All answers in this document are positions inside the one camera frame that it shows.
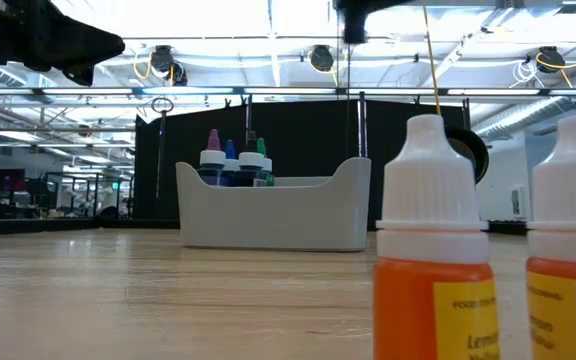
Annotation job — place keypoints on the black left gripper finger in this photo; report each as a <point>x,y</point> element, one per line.
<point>83,47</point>
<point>80,76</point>

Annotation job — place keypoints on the large blue-tipped food coloring bottle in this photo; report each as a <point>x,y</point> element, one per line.
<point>230,165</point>

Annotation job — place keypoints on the lemon yellow food coloring bottle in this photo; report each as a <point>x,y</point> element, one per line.
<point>433,200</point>
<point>573,200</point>

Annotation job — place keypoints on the light grey plastic bin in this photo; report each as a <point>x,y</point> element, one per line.
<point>278,220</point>

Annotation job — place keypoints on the horizontal overhead light bar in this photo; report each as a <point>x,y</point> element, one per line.
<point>288,91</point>

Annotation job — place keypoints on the black curtain partition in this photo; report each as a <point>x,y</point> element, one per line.
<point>313,130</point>

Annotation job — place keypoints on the dark red screen monitor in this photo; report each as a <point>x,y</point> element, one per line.
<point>7,179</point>

